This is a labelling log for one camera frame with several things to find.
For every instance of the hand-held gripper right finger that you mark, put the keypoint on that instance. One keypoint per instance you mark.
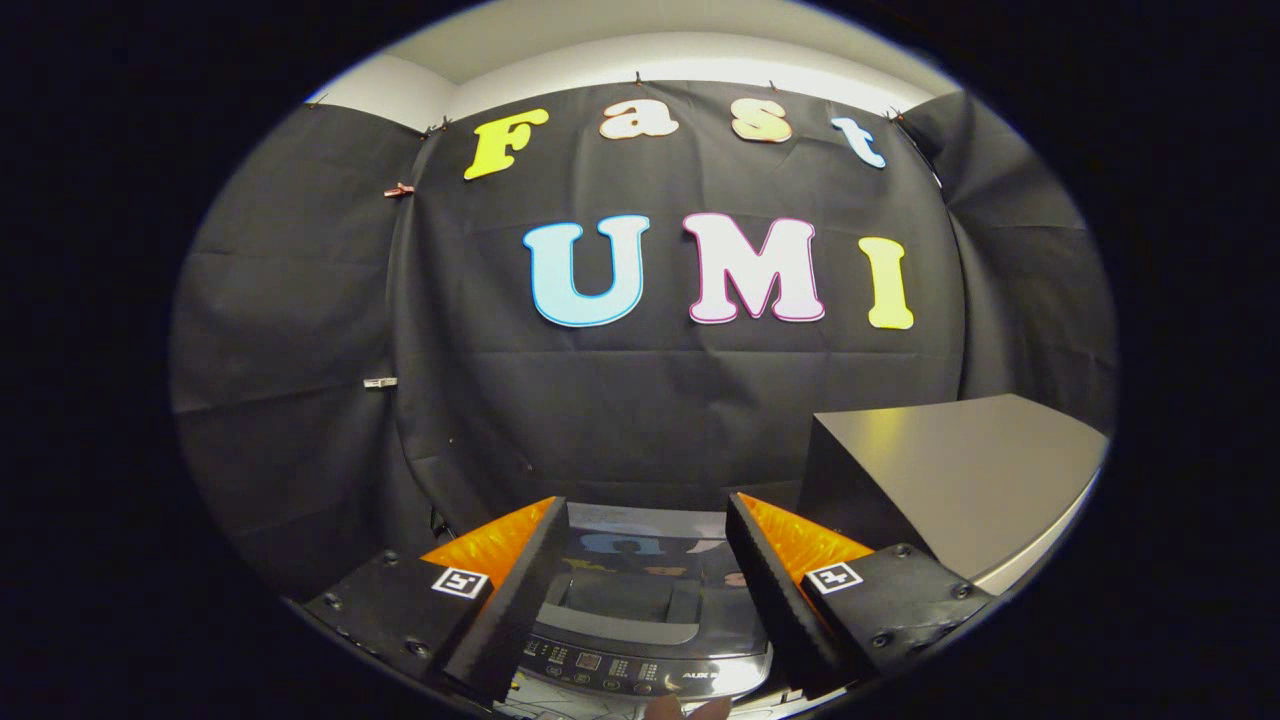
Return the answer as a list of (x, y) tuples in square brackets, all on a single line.
[(785, 610)]

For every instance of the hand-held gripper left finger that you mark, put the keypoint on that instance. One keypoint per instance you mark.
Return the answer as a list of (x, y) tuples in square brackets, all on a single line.
[(515, 610)]

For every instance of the grey washing machine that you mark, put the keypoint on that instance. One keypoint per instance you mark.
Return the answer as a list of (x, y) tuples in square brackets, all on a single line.
[(650, 675)]

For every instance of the grey cabinet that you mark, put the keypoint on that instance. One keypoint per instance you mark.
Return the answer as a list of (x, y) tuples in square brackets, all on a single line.
[(960, 470)]

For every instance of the silver clip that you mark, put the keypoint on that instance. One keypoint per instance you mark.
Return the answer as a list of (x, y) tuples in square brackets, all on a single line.
[(380, 382)]

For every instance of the copper clip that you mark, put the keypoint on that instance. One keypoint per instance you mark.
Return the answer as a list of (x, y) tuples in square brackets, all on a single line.
[(398, 190)]

